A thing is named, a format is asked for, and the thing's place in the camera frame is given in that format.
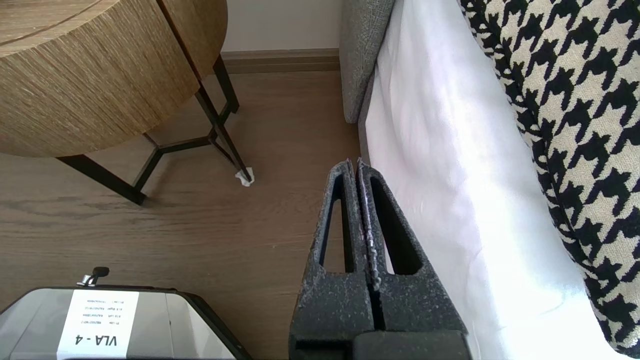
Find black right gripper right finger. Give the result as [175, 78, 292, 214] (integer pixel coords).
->
[356, 158, 472, 360]

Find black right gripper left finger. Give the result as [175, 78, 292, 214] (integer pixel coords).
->
[289, 160, 377, 360]

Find round wooden side table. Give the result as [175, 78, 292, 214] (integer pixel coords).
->
[0, 0, 202, 159]

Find white bed sheet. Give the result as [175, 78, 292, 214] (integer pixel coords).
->
[357, 0, 623, 360]

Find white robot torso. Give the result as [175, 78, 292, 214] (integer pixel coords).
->
[0, 285, 251, 360]

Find black metal table legs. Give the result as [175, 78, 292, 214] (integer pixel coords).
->
[55, 52, 252, 207]

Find white VLA-4 label sticker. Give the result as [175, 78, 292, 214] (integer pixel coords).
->
[56, 289, 141, 360]

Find small black silver lever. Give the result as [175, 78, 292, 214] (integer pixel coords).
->
[76, 266, 111, 288]

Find wooden baseboard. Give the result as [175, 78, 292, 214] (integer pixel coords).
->
[220, 47, 342, 74]

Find grey upholstered headboard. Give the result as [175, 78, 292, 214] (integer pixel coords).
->
[340, 0, 396, 124]

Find houndstooth pillow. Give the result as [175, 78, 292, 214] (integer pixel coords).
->
[457, 0, 640, 359]

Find round wooden bedside table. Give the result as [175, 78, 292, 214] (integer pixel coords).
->
[0, 0, 228, 81]

